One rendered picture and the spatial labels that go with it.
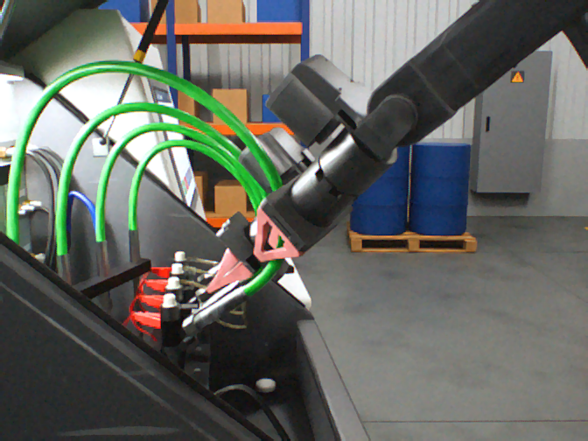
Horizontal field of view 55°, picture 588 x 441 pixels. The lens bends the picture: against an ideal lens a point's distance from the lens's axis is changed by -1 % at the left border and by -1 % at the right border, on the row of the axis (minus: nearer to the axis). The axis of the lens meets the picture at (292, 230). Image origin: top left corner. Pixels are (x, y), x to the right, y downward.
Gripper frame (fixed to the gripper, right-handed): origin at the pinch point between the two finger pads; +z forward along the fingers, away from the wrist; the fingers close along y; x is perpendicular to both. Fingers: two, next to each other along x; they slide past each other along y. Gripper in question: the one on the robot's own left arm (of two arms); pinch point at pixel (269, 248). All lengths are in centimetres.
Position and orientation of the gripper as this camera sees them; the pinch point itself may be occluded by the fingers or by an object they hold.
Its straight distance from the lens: 65.3
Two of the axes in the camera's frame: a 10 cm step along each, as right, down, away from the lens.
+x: 6.6, 7.5, -0.8
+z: -5.3, 5.3, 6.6
